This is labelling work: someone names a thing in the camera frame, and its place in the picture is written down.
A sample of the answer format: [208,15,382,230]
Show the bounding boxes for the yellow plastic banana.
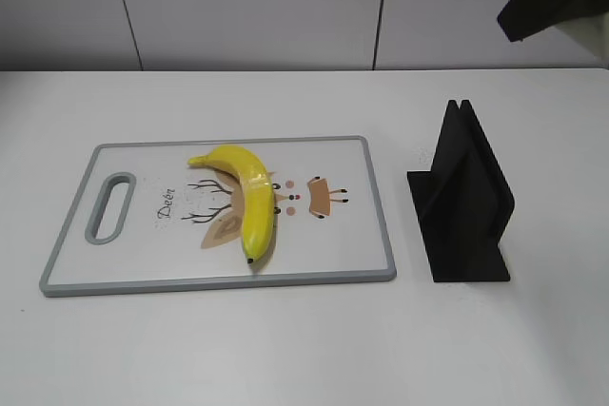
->
[187,145,275,264]

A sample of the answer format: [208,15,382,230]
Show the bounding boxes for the black knife stand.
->
[407,99,515,282]

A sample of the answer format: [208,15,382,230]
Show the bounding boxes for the white grey-rimmed cutting board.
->
[39,135,396,298]

